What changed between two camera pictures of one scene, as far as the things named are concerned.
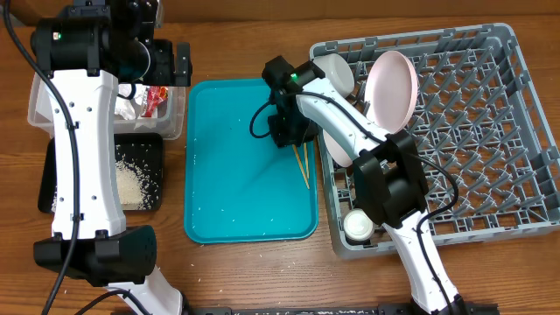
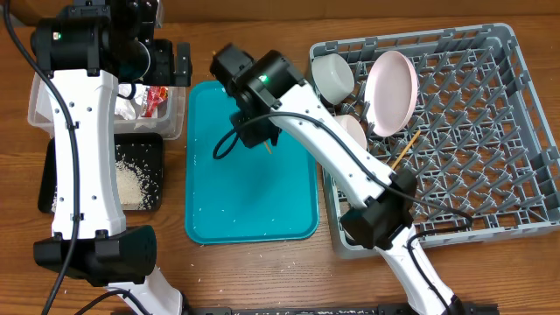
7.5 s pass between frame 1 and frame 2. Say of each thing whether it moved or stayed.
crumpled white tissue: stayed
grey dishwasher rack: stayed
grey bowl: stayed
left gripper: stayed
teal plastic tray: stayed
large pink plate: stayed
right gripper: moved
